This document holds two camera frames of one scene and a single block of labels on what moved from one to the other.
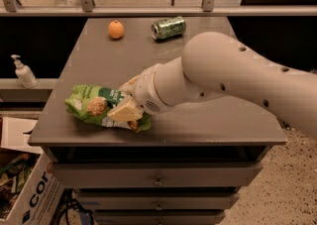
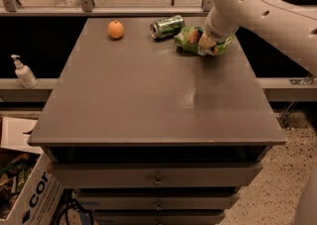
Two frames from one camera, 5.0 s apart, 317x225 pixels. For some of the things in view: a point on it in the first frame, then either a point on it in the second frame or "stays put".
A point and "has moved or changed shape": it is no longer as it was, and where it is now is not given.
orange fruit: (116, 29) stays put
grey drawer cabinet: (189, 168) stays put
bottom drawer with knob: (158, 217) stays put
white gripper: (146, 92) -> (217, 34)
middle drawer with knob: (157, 200) stays put
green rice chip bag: (93, 104) has moved or changed shape
